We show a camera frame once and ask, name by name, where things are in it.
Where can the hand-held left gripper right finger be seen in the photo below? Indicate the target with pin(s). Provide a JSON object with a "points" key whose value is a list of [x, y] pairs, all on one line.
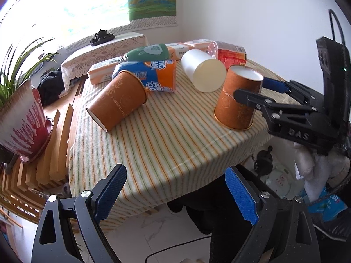
{"points": [[241, 197]]}

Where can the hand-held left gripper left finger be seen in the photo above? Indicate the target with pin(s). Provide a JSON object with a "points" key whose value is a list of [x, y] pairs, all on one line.
{"points": [[111, 193]]}

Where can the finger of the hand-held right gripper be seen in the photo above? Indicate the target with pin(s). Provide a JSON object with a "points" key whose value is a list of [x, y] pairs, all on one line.
{"points": [[246, 97], [274, 85]]}

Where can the brown paper cup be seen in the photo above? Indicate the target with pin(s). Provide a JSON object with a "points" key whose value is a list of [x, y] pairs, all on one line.
{"points": [[233, 112], [118, 101]]}

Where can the white paper cup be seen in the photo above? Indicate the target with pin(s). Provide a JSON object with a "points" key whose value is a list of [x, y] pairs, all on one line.
{"points": [[204, 70]]}

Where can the dark cloth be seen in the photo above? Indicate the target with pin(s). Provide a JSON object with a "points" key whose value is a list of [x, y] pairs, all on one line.
{"points": [[208, 211]]}

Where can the white cloth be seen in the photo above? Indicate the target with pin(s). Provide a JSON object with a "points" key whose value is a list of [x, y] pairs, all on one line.
{"points": [[307, 167]]}

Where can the white round appliance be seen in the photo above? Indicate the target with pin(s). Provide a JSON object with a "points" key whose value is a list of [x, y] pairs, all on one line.
{"points": [[278, 182]]}

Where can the black knob fitting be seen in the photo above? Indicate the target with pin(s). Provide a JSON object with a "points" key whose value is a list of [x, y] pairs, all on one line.
{"points": [[263, 159]]}

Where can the red orange packet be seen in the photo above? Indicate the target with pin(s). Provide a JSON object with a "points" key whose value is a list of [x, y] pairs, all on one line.
{"points": [[230, 54]]}

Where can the clear plastic bottle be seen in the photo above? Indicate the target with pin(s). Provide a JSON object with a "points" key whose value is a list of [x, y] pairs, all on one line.
{"points": [[212, 48]]}

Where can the wooden slatted bench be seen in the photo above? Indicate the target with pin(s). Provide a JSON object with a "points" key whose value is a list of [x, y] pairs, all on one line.
{"points": [[54, 153]]}

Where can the striped tablecloth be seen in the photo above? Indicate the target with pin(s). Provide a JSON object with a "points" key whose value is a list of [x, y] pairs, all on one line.
{"points": [[164, 148]]}

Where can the red pot saucer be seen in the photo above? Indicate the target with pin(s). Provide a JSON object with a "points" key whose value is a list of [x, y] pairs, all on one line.
{"points": [[46, 139]]}

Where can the blue orange snack packet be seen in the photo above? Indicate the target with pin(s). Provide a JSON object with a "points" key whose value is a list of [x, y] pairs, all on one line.
{"points": [[159, 74]]}

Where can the dark shoe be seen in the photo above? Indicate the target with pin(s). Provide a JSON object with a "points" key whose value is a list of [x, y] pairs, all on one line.
{"points": [[333, 224]]}

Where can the green bottle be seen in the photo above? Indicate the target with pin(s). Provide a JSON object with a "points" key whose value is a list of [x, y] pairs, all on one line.
{"points": [[145, 53]]}

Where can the red white plant pot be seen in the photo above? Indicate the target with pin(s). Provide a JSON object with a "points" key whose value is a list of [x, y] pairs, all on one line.
{"points": [[22, 126]]}

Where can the white orange tissue pack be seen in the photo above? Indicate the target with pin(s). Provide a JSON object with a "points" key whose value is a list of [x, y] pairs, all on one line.
{"points": [[100, 72]]}

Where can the black cloth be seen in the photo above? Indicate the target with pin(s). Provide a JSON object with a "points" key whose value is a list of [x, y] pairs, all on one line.
{"points": [[50, 87]]}

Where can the lace-covered cabinet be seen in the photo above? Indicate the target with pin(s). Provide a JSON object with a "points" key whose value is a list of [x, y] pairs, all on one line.
{"points": [[82, 60]]}

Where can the green leafy plant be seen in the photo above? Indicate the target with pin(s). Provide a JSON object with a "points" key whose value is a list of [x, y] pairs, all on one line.
{"points": [[13, 68]]}

